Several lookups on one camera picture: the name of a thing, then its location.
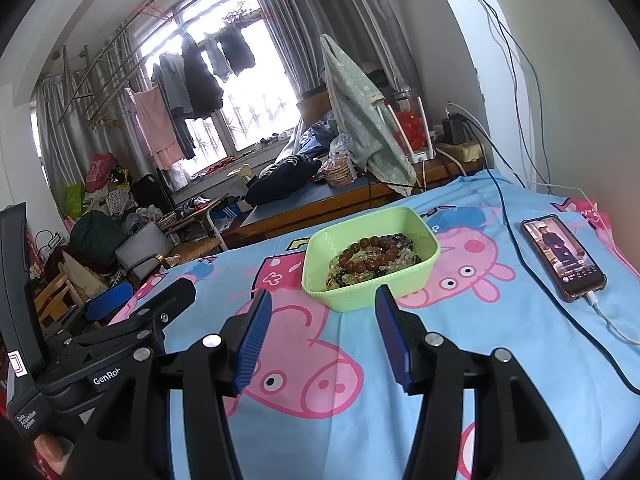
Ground smartphone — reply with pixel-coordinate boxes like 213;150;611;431
520;214;608;304

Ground red bag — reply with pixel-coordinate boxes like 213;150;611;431
84;152;118;193

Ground black cable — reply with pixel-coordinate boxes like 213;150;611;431
445;0;640;393

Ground brown paper bag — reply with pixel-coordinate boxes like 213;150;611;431
59;250;108;303

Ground shoe box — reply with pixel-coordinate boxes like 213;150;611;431
210;205;246;233

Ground grey curtain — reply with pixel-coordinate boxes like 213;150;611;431
32;75;101;191
240;0;421;111

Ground black suitcase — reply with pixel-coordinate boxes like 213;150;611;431
131;174;176;213

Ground pink hanging garment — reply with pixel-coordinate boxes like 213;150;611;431
125;87;185;171

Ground dark hanging shorts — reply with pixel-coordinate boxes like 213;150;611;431
220;25;257;78

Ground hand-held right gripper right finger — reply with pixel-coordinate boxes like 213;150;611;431
375;284;586;480

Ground white charging cable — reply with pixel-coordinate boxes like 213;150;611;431
587;295;640;346

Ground brown wooden bead bracelet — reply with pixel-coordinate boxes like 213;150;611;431
336;234;401;273

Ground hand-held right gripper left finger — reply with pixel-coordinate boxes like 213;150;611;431
62;288;273;480

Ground person's left hand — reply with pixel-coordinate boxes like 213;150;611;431
34;432;67;476

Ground wooden chair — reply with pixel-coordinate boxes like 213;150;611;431
35;270;76;331

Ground cardboard box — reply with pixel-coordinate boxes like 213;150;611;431
296;92;333;126

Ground red jar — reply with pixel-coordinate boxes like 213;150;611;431
392;91;426;153

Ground green plastic basin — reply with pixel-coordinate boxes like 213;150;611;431
301;206;441;313

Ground white router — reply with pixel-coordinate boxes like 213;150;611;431
382;97;436;163

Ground dark hanging jacket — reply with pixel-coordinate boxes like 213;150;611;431
180;32;225;120

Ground green polka dot cloth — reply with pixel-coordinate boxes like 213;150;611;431
320;34;418;196

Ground beige power strip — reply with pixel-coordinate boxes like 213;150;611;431
435;141;486;163

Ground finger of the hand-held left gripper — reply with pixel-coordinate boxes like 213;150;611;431
75;276;197;361
42;282;135;343

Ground small folding table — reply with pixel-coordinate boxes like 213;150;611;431
162;199;223;256

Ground dark green bag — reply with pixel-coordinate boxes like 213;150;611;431
70;210;128;268

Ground wooden desk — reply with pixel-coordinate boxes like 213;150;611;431
222;157;481;251

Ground metal drying rack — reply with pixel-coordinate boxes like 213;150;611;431
55;0;326;126

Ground blue cartoon pig blanket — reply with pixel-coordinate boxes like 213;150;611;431
107;170;640;480

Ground black charger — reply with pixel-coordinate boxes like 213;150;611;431
442;114;468;146

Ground yellow crystal bead bracelet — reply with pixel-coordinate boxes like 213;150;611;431
327;262;383;289

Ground green plastic bag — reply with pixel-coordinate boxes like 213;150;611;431
65;182;86;221

